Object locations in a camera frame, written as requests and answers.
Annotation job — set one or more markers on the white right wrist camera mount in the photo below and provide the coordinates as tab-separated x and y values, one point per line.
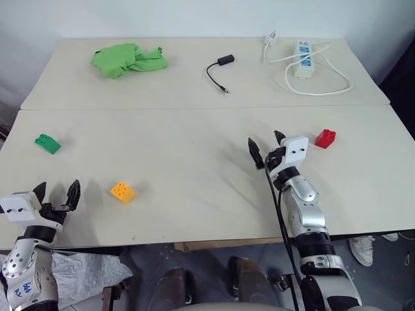
295	151

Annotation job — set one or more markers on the green toy brick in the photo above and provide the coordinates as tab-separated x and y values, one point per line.
48	143

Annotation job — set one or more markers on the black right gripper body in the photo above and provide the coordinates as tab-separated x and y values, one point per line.
275	158

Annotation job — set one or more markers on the crumpled white plastic sheet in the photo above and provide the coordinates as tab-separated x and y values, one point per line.
87	275

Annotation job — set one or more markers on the red toy brick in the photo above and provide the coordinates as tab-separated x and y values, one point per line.
325	138

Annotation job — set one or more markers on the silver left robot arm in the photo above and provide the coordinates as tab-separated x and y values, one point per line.
24	269

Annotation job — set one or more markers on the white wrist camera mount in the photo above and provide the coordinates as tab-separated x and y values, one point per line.
17	204
295	151

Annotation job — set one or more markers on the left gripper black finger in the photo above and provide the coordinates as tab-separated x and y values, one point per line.
41	192
73	196

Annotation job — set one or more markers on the yellow toy brick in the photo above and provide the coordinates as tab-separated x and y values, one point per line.
123	191

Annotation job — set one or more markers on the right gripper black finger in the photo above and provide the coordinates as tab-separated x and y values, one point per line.
280	137
255	152

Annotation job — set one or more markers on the crumpled green cloth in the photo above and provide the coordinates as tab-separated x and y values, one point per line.
126	61

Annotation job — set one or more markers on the dark rounded shape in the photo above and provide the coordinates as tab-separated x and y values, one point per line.
253	282
173	288

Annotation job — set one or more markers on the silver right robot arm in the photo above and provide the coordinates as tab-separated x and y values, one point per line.
308	210

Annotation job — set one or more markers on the white sneaker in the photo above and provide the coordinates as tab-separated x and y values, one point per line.
390	236
361	249

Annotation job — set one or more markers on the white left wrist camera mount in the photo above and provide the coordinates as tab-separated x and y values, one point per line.
17	204

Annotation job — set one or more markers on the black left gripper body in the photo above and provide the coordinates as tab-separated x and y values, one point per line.
53	215

